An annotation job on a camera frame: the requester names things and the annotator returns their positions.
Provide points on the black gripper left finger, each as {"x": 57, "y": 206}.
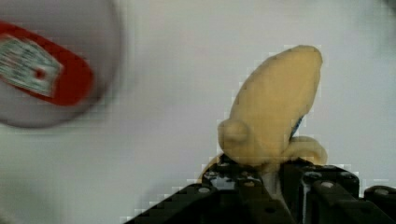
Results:
{"x": 228, "y": 193}

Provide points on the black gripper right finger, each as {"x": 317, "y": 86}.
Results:
{"x": 326, "y": 194}

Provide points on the yellow plush peeled banana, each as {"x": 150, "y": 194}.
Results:
{"x": 268, "y": 110}

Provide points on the grey round plate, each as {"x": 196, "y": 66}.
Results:
{"x": 89, "y": 28}

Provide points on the red plush ketchup bottle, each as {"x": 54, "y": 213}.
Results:
{"x": 41, "y": 68}

